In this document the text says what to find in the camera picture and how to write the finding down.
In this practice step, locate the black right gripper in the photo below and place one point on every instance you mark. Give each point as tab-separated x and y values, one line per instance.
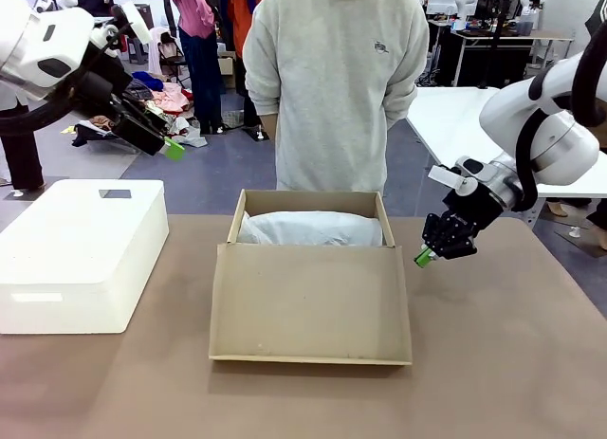
474	206

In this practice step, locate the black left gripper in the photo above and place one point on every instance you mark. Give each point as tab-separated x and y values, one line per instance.
99	90

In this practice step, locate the white tissue paper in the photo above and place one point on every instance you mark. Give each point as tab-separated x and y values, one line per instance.
308	228

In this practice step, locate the cardboard shoe box with lid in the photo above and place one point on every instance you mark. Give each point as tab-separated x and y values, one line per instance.
308	301

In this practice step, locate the person's right forearm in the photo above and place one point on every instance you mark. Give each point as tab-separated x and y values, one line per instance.
269	126

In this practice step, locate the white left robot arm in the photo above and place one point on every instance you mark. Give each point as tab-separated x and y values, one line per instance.
28	41

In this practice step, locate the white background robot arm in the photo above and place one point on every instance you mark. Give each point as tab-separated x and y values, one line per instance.
465	3

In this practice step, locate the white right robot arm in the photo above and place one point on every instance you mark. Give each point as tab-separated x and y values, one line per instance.
559	145

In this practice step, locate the small background cardboard box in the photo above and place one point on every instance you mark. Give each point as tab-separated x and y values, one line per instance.
227	69

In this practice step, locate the white plastic storage box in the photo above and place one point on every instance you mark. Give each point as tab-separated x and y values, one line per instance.
71	244

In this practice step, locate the pile of colourful clothes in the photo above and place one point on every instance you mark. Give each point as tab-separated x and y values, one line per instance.
166	100

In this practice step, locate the folding chair with clothes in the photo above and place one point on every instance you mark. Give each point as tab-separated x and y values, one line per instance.
171	55

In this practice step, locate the white side table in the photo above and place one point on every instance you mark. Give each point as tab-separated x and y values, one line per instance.
450	121

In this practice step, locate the mannequin with pink shirt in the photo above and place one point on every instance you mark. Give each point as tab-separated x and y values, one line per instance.
194	12

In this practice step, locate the bystander in dark trousers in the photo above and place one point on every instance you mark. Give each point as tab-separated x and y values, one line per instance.
21	159

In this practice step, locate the bystander in orange top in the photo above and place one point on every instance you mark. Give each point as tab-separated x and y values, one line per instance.
242	12

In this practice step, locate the black background workbench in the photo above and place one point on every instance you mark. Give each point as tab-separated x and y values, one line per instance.
474	55

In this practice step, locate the person in grey sweatshirt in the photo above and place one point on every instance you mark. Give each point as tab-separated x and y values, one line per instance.
332	78

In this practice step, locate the black tripod stand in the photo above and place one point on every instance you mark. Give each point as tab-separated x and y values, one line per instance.
495	41

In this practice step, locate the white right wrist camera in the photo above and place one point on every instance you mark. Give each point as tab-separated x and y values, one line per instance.
446	176

